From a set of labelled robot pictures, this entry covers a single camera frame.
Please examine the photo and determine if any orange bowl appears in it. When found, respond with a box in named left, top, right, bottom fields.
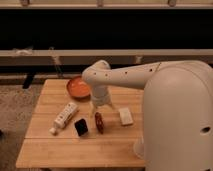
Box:
left=66, top=76, right=90, bottom=98

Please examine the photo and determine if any black eraser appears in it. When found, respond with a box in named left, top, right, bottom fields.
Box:
left=74, top=119, right=88, bottom=136

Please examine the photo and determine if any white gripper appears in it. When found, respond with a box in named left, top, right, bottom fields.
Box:
left=89, top=86, right=115, bottom=117

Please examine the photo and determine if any white rectangular block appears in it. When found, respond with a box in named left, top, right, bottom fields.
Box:
left=119, top=108, right=133, bottom=126

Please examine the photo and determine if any white tube with cap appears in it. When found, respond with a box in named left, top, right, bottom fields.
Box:
left=49, top=102, right=78, bottom=135

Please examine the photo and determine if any wooden table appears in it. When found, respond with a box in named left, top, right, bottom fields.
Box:
left=16, top=79, right=145, bottom=168

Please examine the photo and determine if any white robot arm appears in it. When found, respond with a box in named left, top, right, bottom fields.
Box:
left=82, top=60, right=213, bottom=171

